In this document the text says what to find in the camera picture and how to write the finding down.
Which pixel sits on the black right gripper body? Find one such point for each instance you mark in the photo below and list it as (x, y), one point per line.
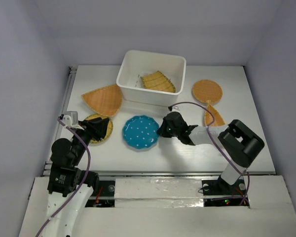
(167, 131)

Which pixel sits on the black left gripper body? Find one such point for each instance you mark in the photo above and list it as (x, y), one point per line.
(92, 133)

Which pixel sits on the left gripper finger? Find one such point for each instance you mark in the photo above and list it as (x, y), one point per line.
(105, 132)
(101, 121)

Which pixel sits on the blue polka dot plate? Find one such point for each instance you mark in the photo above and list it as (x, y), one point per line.
(140, 132)

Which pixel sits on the green-trimmed square bamboo tray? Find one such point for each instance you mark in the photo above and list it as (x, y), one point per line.
(158, 81)

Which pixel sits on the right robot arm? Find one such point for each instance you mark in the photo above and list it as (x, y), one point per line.
(235, 141)

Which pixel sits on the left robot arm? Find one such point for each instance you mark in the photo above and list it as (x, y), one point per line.
(71, 183)

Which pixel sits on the white plastic bin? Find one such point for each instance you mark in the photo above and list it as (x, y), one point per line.
(137, 64)

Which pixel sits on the round green-trimmed bamboo plate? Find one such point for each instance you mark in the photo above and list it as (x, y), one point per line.
(90, 117)

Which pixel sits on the orange teardrop woven tray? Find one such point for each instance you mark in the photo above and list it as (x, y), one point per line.
(105, 101)

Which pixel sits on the round orange woven plate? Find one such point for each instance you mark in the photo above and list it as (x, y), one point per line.
(207, 91)

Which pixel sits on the orange leaf-shaped woven tray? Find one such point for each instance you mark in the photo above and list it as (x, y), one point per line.
(212, 117)

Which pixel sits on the aluminium front rail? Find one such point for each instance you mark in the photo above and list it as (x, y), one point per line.
(168, 173)

